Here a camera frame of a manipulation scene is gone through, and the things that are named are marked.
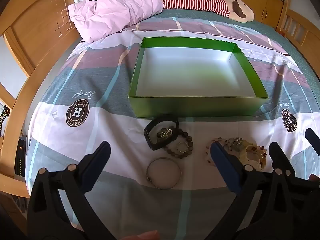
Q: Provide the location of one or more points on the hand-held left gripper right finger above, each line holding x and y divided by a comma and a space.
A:
225, 166

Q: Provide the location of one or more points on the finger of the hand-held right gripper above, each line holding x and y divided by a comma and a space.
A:
312, 141
275, 152

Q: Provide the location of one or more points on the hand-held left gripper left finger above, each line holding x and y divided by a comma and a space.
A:
95, 166

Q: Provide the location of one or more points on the silver green pendant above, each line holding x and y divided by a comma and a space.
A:
235, 145

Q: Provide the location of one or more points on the pale yellow bangle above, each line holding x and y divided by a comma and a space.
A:
250, 147

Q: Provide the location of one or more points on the silver bangle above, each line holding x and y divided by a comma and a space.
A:
149, 179

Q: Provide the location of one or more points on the black wristwatch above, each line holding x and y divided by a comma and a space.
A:
150, 140

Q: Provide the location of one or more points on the green cardboard box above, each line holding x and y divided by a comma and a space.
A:
200, 105

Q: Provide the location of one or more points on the person's left hand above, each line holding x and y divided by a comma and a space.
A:
142, 235

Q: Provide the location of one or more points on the plaid printed quilt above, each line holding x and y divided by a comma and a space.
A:
100, 80

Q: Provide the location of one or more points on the wooden footboard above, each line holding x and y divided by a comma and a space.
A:
310, 37

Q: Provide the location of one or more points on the wooden headboard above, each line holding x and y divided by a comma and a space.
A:
32, 30

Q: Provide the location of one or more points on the pink pillow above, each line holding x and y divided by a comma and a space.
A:
112, 10

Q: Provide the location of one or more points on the striped plush doll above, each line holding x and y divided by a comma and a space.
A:
195, 2

